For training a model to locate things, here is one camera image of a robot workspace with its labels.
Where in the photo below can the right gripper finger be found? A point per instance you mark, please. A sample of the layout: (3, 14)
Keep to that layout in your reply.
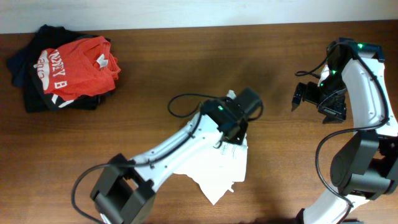
(331, 120)
(298, 95)

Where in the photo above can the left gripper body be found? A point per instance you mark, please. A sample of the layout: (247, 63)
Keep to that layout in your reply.
(242, 131)

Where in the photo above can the white t-shirt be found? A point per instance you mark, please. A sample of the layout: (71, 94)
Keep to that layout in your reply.
(216, 165)

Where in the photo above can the red printed t-shirt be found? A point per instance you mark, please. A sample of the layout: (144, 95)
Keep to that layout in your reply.
(84, 67)

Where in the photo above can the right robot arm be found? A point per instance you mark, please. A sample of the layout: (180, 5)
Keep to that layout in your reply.
(351, 78)

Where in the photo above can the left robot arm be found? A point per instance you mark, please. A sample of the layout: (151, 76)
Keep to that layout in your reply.
(126, 189)

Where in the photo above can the black folded clothes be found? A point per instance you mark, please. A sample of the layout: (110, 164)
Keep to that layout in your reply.
(21, 64)

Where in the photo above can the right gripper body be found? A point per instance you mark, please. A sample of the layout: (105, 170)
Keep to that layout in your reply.
(329, 96)

